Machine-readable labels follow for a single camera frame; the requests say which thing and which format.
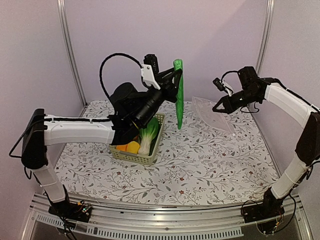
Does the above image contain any clear zip top bag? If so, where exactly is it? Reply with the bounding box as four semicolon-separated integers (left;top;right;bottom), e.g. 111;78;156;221
191;96;236;136

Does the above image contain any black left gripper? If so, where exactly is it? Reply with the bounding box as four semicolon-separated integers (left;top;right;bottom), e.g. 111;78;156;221
135;68;182;127

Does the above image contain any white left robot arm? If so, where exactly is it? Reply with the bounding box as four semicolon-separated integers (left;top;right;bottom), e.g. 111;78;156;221
21;65;183;217

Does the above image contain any left aluminium frame post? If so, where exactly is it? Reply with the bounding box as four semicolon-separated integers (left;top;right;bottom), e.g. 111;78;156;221
56;0;88;107

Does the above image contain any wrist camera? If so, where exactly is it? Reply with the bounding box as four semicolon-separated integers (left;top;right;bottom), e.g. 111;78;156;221
141;53;161;90
212;77;234;96

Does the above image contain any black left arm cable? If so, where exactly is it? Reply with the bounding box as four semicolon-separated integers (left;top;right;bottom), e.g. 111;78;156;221
99;52;142;101

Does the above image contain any aluminium front rail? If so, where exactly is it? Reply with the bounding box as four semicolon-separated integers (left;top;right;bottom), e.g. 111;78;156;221
21;193;315;240

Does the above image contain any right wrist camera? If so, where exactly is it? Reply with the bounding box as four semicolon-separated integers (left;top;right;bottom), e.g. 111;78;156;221
212;77;234;96

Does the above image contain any beige perforated plastic basket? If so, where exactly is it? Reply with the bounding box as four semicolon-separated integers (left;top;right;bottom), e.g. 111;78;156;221
109;113;165;166

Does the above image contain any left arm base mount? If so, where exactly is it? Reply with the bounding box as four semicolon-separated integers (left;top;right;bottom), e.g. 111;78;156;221
48;199;92;223

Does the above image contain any orange fruit toy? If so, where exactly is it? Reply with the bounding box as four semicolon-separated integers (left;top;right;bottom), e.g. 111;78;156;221
115;144;128;152

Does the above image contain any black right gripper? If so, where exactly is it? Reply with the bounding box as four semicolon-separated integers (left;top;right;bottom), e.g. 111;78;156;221
212;88;261;114

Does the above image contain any green cucumber toy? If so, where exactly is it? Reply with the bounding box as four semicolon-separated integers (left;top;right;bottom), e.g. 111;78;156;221
173;59;184;130

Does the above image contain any floral patterned tablecloth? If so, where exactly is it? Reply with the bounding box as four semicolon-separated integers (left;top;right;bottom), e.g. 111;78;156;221
55;102;278;205

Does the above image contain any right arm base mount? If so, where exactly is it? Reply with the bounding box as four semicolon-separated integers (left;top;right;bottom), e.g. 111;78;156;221
240;199;285;223

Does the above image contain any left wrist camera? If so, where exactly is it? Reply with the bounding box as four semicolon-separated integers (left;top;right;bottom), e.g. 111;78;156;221
141;53;161;90

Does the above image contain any yellow lemon toy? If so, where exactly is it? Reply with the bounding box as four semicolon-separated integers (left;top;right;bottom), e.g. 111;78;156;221
126;141;140;154

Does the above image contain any green bok choy toy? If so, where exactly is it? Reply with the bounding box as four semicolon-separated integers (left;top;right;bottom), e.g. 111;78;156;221
138;117;160;156

